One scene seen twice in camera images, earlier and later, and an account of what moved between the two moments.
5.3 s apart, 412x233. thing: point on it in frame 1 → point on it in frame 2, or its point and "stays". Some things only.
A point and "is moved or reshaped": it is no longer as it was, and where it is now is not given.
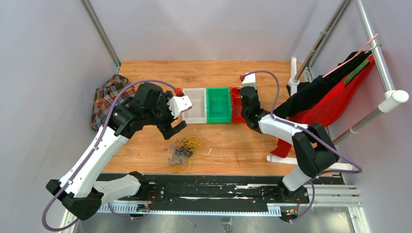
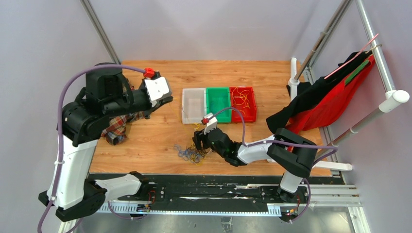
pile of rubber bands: x=185 y=150 is moved or reshaped
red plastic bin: x=235 y=105 stays
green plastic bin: x=218 y=105 stays
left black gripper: x=169 y=131 → x=150 y=108
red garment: x=323 y=112 stays
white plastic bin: x=197 y=113 stays
